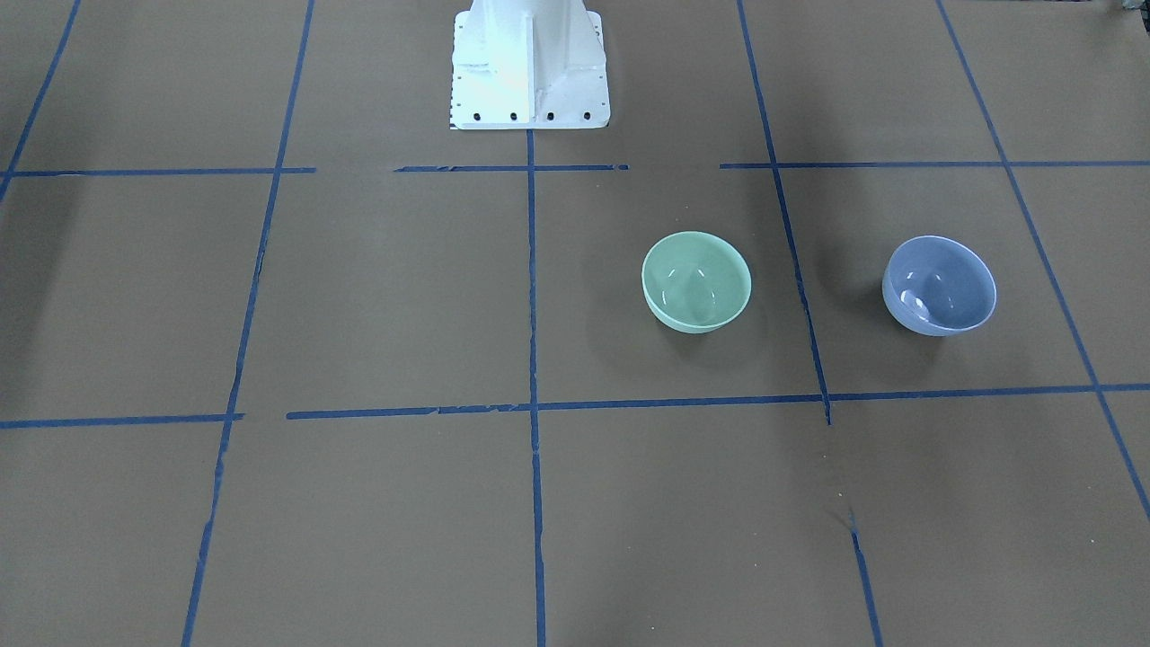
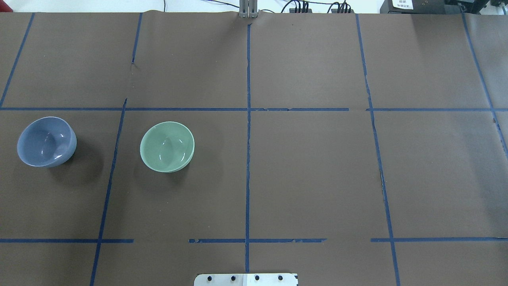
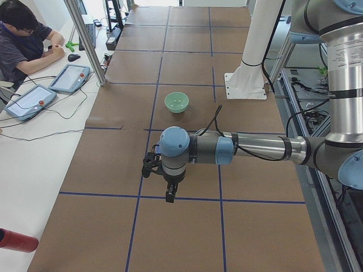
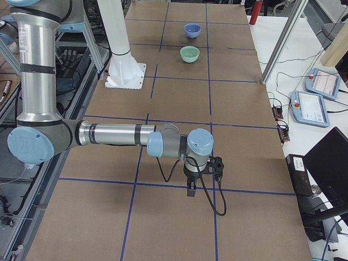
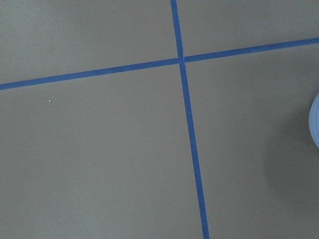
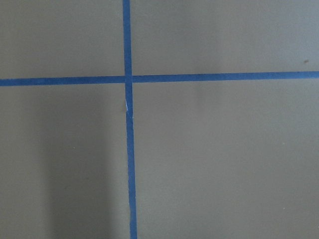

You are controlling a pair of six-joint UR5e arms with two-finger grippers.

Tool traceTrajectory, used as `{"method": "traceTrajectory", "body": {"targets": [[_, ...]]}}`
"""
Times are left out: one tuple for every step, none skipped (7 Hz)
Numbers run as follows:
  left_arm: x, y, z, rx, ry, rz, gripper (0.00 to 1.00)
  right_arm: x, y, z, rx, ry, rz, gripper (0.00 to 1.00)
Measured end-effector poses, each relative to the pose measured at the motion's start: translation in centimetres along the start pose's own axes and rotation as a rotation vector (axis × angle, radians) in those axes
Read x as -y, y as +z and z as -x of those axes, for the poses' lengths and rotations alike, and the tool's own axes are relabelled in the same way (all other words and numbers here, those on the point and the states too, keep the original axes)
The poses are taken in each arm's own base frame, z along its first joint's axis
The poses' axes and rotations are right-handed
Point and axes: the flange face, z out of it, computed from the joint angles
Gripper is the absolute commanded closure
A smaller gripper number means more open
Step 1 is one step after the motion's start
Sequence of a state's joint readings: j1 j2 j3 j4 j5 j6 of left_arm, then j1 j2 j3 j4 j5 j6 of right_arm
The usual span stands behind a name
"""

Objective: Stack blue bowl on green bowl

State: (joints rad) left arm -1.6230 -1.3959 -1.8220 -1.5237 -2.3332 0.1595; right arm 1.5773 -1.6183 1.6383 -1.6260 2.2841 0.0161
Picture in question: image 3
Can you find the black computer mouse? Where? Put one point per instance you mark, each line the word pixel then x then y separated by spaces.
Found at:
pixel 73 57

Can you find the green plastic clamp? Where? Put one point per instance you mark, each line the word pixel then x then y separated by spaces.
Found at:
pixel 70 45

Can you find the near blue teach pendant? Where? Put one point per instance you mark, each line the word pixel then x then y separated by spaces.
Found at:
pixel 30 103

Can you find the blue teach pendant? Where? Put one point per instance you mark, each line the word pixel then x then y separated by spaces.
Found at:
pixel 30 103
pixel 70 79

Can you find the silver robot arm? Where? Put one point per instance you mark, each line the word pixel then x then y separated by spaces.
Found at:
pixel 338 154

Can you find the seated person dark shirt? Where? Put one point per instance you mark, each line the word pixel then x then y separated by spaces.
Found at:
pixel 27 46

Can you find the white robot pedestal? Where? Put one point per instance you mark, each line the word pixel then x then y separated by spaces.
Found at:
pixel 247 81

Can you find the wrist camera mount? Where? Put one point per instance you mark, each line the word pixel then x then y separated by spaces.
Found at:
pixel 152 163

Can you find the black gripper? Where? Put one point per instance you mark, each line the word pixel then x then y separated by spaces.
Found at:
pixel 171 180

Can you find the aluminium frame post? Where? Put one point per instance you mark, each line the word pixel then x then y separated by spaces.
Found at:
pixel 79 24

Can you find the black keyboard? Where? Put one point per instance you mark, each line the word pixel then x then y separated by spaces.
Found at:
pixel 90 28

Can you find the green ceramic bowl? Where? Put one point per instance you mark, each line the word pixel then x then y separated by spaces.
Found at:
pixel 176 102

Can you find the red cylinder bottle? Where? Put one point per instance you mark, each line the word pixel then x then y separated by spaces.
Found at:
pixel 17 241

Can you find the far blue teach pendant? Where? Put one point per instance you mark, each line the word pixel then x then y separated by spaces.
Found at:
pixel 70 79

